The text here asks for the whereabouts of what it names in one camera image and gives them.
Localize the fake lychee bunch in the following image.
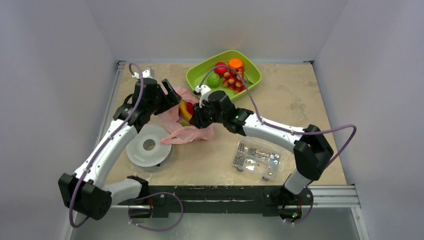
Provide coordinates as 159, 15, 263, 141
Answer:
221, 67, 253, 94

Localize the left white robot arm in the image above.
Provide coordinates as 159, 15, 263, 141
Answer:
58, 77, 182, 220

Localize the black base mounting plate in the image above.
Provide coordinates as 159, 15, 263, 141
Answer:
121, 185, 314, 220

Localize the yellow fake banana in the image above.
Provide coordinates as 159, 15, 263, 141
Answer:
179, 100, 193, 122

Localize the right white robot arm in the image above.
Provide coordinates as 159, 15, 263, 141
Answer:
189, 85, 334, 204

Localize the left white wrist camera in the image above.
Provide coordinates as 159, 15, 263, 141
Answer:
131, 68, 155, 80

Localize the red fake apple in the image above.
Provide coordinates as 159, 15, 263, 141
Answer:
213, 61, 228, 77

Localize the aluminium frame rail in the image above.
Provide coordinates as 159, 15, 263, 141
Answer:
68, 184, 361, 210

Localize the red fake pomegranate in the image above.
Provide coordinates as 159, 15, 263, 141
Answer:
186, 102, 194, 115

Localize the orange fake tangerine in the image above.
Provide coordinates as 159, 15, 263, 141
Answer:
228, 58, 244, 71

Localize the clear plastic screw box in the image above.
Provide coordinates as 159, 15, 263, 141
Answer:
232, 138, 285, 181

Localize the pink plastic bag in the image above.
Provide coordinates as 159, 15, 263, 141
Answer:
158, 105, 215, 145

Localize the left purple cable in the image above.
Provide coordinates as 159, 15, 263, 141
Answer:
68, 62, 185, 232

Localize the white filament spool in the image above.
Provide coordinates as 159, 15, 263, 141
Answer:
126, 124, 174, 172

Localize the green fake leaf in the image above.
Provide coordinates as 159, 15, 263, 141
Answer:
180, 122, 191, 127

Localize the green plastic tray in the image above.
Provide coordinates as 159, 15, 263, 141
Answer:
185, 50, 262, 102

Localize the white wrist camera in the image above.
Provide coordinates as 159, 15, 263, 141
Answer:
131, 68, 155, 80
193, 84, 212, 108

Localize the green fake custard apple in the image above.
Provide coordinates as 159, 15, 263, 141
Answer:
206, 72, 221, 88

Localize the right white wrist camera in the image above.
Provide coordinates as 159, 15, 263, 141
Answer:
193, 84, 212, 108

